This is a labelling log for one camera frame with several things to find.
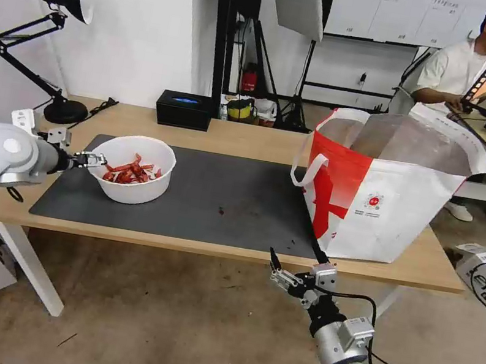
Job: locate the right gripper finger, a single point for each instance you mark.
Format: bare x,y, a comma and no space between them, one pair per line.
319,252
283,278

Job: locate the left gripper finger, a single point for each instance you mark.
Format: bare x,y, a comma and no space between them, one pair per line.
94,156
91,164

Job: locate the white plastic bowl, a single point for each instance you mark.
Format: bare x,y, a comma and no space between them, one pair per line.
138,195

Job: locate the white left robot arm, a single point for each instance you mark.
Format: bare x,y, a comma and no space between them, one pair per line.
1,151

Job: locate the red crayfish shell trash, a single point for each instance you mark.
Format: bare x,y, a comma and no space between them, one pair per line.
130,174

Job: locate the white red takeout bag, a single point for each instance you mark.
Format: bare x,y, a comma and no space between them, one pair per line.
386,215

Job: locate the black desk lamp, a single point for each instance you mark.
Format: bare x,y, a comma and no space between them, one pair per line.
66,111

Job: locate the white table leg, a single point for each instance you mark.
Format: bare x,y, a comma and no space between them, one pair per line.
34,270
387,299

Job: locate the black tissue box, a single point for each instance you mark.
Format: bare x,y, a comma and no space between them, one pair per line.
183,111

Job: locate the dark grey desk mat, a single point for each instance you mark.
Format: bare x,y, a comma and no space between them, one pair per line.
225,179

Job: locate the white shoe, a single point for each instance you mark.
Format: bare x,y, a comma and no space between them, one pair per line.
459,211

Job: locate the white plastic jug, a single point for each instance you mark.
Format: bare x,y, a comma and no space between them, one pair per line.
267,112

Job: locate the yellow green container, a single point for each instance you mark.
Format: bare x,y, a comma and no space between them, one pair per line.
241,111

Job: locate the red canister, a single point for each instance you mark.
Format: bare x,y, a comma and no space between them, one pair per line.
250,80

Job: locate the black light stand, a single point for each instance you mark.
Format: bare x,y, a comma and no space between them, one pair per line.
307,76

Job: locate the person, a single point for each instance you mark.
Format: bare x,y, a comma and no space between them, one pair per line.
453,68

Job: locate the white softbox light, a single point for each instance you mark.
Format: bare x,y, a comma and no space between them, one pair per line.
301,0

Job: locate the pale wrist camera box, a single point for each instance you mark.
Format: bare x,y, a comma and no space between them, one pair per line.
58,136
325,276

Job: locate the black metal frame post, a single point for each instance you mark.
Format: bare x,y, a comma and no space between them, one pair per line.
225,25

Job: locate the white wall board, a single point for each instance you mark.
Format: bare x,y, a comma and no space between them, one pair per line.
392,16

